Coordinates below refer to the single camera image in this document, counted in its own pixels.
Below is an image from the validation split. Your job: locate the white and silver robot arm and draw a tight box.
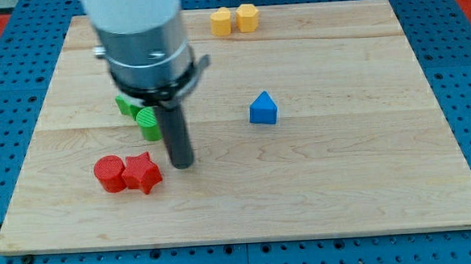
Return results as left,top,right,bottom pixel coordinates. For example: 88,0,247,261
80,0,194,98

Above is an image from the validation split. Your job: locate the green star block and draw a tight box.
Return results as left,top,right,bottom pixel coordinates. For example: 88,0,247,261
115,95,142,120

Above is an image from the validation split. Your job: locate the black clamp ring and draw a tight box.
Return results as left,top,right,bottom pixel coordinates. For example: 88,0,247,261
108,54,214,112

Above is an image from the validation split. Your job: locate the red cylinder block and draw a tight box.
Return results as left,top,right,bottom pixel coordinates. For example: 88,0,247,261
94,154,127,194

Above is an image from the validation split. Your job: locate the wooden board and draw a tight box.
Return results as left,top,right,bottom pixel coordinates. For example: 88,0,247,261
0,0,471,256

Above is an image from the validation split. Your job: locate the red star block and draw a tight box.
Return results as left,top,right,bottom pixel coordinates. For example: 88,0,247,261
122,152,163,195

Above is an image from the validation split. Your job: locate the yellow hexagon block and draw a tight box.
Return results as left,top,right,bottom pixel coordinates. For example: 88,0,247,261
235,3,260,33

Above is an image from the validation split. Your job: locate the blue triangular block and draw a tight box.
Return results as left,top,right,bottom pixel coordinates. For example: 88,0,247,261
249,91,278,124

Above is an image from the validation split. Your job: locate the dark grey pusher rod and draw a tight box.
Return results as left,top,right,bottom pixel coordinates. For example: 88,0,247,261
154,105,194,170

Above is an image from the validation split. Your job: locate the yellow heart block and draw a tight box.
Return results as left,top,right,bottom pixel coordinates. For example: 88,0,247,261
210,7,232,37

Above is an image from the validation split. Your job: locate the green cylinder block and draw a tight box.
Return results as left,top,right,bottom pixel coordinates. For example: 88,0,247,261
135,107,162,141

